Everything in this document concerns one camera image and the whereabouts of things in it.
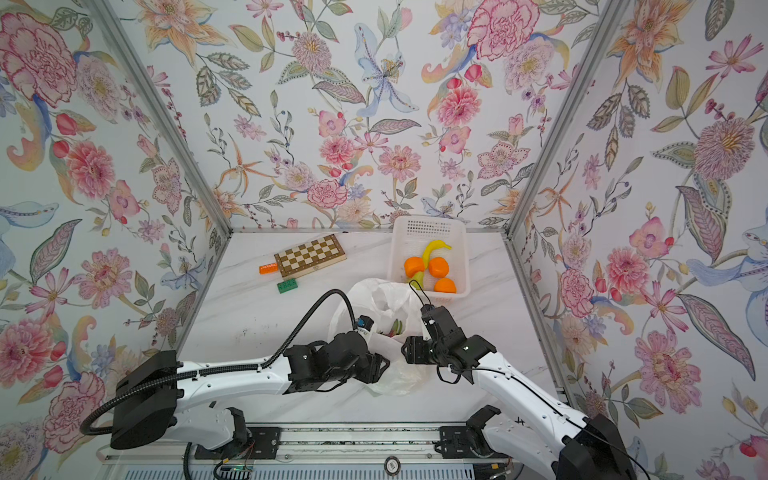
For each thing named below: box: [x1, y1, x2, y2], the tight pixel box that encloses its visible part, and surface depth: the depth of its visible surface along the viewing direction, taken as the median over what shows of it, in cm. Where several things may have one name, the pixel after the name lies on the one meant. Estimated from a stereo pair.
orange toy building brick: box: [259, 263, 279, 275], surface depth 112 cm
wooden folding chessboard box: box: [274, 233, 347, 279], surface depth 112 cm
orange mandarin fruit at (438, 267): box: [428, 256, 450, 279], surface depth 106 cm
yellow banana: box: [422, 240, 453, 269], surface depth 116 cm
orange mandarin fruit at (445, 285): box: [434, 278, 456, 293], surface depth 100 cm
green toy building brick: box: [277, 278, 298, 294], surface depth 106 cm
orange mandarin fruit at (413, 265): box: [404, 256, 424, 278], surface depth 108 cm
